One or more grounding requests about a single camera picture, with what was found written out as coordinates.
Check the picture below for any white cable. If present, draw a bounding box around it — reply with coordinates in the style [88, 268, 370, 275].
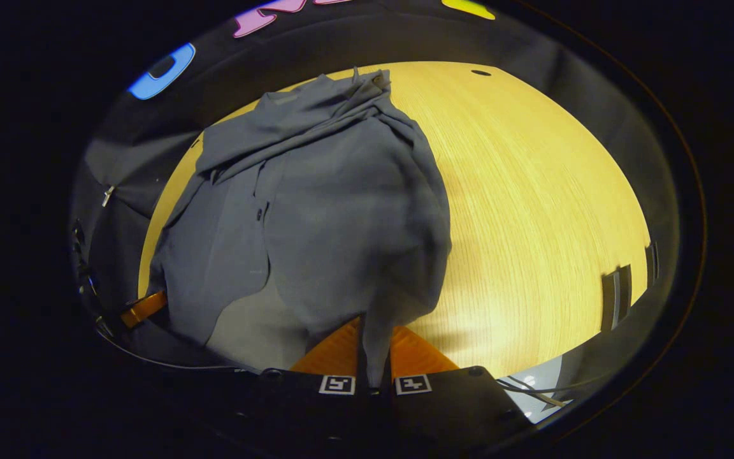
[496, 375, 570, 409]

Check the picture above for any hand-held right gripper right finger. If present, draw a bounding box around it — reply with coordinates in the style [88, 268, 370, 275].
[380, 325, 533, 448]

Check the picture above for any black backdrop cloth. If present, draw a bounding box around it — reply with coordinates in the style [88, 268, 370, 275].
[71, 0, 683, 377]

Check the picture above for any grey shirt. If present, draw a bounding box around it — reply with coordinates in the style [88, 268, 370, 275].
[146, 67, 452, 390]

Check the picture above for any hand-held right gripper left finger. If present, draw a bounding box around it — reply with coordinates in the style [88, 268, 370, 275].
[233, 317, 374, 448]

